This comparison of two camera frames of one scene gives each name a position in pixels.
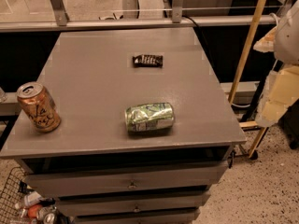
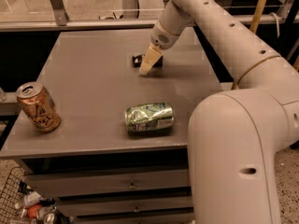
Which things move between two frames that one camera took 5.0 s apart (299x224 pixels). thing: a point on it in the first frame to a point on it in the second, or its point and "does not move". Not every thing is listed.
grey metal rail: [61, 21] does not move
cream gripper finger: [281, 91] to [158, 37]
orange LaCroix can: [39, 106] does not move
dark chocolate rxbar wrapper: [148, 61] does not move
